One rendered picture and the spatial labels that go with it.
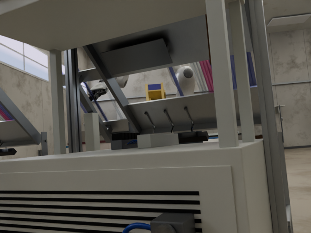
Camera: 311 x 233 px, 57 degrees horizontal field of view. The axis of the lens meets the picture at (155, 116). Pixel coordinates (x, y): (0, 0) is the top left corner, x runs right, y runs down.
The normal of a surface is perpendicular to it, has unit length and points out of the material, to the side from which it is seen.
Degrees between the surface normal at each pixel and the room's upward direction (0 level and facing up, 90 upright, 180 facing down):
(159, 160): 90
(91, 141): 90
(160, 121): 138
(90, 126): 90
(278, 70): 90
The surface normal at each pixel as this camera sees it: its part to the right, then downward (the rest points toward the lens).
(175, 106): -0.22, 0.71
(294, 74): -0.11, -0.07
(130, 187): -0.43, -0.04
